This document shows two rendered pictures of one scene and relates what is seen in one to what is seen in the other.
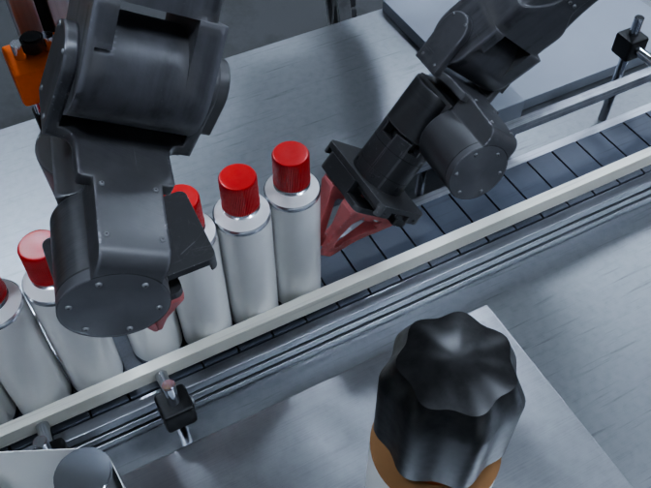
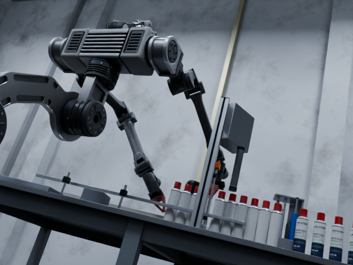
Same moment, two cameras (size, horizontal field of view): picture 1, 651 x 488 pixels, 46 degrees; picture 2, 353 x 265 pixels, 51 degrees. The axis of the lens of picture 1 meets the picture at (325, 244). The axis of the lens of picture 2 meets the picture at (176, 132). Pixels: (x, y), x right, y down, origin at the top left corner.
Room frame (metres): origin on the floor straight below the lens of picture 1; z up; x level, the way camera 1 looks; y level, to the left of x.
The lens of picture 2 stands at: (1.85, 1.16, 0.65)
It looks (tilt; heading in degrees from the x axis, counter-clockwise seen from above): 21 degrees up; 222
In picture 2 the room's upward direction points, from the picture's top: 16 degrees clockwise
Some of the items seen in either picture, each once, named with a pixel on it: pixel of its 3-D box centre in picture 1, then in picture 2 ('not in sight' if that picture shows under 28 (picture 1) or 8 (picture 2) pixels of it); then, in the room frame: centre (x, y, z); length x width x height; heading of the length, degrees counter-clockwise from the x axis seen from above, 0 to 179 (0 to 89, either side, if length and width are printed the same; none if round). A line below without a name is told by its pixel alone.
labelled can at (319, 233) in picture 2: not in sight; (318, 235); (0.17, 0.62, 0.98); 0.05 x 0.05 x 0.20
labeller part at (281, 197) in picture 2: not in sight; (288, 199); (0.15, 0.45, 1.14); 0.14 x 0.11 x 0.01; 118
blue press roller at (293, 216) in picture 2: not in sight; (292, 232); (0.18, 0.51, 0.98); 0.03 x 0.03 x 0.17
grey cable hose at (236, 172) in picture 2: not in sight; (237, 168); (0.44, 0.32, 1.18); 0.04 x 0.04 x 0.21
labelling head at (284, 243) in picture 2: not in sight; (284, 225); (0.15, 0.46, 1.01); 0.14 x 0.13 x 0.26; 118
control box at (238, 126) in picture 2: not in sight; (233, 129); (0.46, 0.26, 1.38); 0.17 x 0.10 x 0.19; 173
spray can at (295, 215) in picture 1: (294, 228); (173, 202); (0.48, 0.03, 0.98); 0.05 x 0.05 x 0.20
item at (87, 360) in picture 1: (71, 317); (218, 212); (0.38, 0.22, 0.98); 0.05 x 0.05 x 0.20
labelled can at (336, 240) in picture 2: not in sight; (336, 240); (0.13, 0.69, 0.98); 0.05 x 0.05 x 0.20
